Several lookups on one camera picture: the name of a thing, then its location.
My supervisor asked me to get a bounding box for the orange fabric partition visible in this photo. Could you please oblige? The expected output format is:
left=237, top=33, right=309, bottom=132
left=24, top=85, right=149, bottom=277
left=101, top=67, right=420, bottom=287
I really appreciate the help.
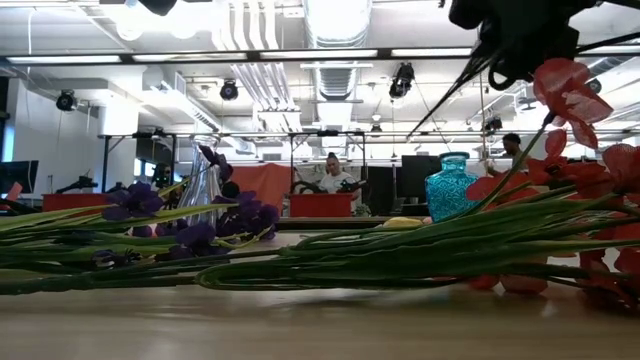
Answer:
left=232, top=163, right=294, bottom=211

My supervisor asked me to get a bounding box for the red plastic bin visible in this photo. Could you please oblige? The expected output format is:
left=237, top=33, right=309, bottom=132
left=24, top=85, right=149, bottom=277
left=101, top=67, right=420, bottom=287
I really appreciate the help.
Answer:
left=42, top=193, right=109, bottom=214
left=289, top=193, right=354, bottom=218

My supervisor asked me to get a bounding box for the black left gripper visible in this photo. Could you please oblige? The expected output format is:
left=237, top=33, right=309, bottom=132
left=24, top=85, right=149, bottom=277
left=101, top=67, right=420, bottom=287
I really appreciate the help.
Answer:
left=137, top=0, right=179, bottom=17

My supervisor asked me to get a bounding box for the blue textured glass vase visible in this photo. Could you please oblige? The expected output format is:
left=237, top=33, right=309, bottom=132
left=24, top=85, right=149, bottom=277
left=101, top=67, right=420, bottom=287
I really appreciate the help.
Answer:
left=424, top=151, right=481, bottom=223

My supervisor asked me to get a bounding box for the black aluminium table frame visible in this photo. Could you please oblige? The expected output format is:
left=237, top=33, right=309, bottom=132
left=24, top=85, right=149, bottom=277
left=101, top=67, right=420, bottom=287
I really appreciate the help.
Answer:
left=277, top=216, right=391, bottom=231

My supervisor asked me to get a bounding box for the purple artificial flower bunch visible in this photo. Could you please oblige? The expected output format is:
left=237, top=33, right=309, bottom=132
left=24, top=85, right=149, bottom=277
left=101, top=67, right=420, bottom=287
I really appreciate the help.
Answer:
left=0, top=144, right=236, bottom=236
left=0, top=189, right=281, bottom=296

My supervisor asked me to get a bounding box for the black computer monitor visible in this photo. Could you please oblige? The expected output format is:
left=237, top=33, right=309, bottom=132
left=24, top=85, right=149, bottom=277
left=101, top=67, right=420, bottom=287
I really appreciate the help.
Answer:
left=0, top=159, right=40, bottom=195

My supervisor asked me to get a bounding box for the person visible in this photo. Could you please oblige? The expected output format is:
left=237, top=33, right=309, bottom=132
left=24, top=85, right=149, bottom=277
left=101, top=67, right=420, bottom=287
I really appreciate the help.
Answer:
left=319, top=152, right=359, bottom=196
left=487, top=132, right=531, bottom=176

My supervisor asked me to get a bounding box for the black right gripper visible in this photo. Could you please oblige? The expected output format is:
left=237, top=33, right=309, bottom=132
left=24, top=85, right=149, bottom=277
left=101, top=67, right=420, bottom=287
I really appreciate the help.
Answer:
left=448, top=0, right=599, bottom=92

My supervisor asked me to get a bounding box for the clear glass vase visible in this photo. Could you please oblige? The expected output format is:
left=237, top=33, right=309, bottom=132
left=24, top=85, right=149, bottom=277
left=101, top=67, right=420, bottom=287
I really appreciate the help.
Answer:
left=178, top=133, right=225, bottom=226

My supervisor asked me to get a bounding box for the silver ventilation duct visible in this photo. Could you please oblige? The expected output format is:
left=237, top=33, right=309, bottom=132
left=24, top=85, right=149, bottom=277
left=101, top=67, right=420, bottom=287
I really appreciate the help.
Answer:
left=302, top=0, right=374, bottom=101

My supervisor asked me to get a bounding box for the black overhead light beam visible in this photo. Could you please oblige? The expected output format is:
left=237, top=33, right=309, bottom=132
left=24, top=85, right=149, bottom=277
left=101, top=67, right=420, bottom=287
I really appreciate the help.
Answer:
left=0, top=45, right=640, bottom=66

